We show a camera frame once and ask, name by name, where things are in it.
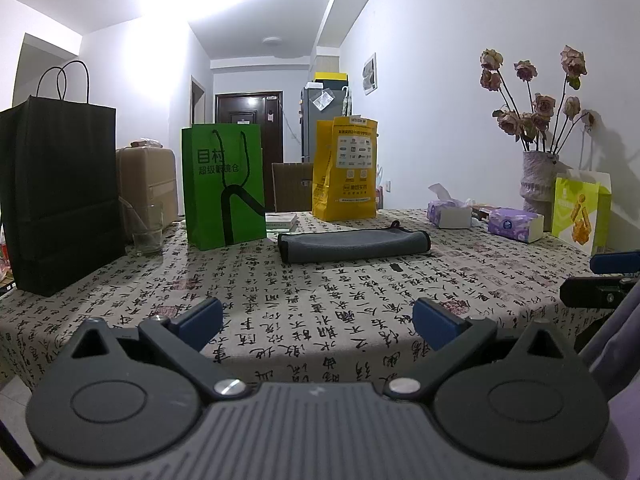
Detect calligraphy printed tablecloth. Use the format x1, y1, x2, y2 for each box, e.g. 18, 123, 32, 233
0, 207, 632, 397

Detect dark entrance door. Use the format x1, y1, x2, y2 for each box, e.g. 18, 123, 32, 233
214, 91, 284, 212

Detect purple tissue pack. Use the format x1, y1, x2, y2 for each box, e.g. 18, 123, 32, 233
487, 208, 545, 244

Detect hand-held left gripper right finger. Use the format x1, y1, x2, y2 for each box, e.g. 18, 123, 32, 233
385, 297, 573, 403

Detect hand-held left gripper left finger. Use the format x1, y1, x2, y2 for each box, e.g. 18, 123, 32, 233
65, 298, 247, 403

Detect framed wall picture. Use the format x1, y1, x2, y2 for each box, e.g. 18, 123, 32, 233
362, 52, 378, 96

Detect white textured vase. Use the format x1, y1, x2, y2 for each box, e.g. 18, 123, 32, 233
519, 150, 561, 234

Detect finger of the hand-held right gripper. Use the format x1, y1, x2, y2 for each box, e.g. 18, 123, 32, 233
559, 273, 640, 312
589, 251, 640, 276

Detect grey towel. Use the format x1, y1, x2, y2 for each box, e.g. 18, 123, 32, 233
276, 220, 432, 264

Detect black paper bag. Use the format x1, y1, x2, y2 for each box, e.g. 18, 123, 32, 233
0, 60, 127, 298

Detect person's purple clothing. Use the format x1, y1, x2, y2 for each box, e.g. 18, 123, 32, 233
574, 282, 640, 480

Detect white and lime paper bag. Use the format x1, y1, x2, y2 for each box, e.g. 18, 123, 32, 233
551, 170, 613, 256

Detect yellow paper bag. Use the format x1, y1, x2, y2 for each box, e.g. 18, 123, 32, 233
311, 116, 379, 221

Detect brown flat box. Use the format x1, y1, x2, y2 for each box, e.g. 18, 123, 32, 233
470, 203, 507, 224

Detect open purple tissue box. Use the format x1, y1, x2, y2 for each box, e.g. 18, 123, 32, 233
426, 183, 474, 230

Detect brown cardboard box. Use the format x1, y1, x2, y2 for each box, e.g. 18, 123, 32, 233
271, 161, 315, 213

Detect green paper bag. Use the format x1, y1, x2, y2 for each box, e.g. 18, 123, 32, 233
181, 123, 268, 252

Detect clear glass cup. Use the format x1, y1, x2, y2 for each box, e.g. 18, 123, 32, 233
119, 196, 165, 258

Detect beige suitcase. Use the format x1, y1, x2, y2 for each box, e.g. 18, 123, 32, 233
115, 146, 180, 233

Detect white flat box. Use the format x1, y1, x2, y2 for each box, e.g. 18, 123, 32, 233
264, 212, 299, 234

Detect grey refrigerator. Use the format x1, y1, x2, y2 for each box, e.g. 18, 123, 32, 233
300, 86, 352, 164

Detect dried roses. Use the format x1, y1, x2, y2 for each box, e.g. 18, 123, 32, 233
479, 45, 597, 155

